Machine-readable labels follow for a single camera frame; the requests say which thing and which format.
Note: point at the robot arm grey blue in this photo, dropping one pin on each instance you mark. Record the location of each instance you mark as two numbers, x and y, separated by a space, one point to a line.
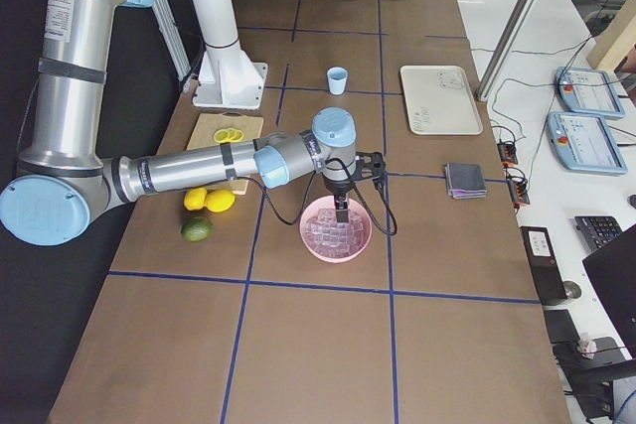
61 186

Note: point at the blue teach pendant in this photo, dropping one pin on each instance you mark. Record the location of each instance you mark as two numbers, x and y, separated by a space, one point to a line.
586 90
583 143

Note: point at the yellow lemon left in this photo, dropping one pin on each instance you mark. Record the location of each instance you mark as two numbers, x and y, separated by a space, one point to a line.
194 200

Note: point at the yellow lemon right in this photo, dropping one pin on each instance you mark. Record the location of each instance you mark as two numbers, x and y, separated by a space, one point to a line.
217 201

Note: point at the pile of ice cubes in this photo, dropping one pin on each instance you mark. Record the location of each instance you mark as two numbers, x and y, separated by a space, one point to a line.
328 238

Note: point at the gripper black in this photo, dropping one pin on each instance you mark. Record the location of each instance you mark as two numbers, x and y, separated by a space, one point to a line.
339 189

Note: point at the beige bear tray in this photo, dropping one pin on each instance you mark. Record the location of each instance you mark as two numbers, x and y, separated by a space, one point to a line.
439 101

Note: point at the blue plastic cup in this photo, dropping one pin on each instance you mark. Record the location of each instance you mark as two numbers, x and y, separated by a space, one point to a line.
337 79

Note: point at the orange circuit board near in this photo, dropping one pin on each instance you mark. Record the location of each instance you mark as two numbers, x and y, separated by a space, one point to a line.
518 192

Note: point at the aluminium frame post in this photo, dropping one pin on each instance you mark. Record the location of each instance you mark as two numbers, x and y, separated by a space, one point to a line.
504 47

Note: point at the wooden cutting board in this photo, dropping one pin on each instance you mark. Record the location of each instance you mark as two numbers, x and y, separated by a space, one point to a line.
208 123

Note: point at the yellow lemon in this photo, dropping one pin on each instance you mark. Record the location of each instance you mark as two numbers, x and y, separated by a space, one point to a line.
217 201
194 200

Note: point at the pink bowl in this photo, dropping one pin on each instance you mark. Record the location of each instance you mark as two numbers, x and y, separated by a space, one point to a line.
328 203

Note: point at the lemon slices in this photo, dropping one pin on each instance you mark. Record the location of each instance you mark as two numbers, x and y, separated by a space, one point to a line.
226 135

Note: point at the orange circuit board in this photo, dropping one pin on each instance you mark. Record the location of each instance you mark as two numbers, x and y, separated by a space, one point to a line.
518 192
507 152

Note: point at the orange circuit board far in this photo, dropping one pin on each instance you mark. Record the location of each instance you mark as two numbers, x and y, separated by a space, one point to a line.
507 152

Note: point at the black box on desk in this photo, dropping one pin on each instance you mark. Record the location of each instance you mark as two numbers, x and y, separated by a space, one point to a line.
543 265

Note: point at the blue teach pendant far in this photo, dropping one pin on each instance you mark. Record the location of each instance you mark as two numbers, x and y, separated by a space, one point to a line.
586 90

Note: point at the grey folded cloth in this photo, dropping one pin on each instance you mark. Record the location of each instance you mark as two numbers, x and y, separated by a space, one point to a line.
465 181

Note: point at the black laptop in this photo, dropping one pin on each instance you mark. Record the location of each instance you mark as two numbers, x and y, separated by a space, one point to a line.
611 272

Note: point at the white post base plate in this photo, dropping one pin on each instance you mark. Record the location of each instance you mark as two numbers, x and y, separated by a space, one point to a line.
229 79

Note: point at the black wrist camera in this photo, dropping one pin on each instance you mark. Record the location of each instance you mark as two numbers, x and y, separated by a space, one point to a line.
370 166

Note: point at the green avocado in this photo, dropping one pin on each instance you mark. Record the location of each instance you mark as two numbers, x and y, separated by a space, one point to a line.
196 228

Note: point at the black keyboard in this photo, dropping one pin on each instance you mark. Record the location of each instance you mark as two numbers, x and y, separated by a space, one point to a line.
597 230

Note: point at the blue teach pendant near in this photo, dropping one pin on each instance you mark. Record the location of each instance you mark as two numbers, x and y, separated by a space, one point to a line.
583 143

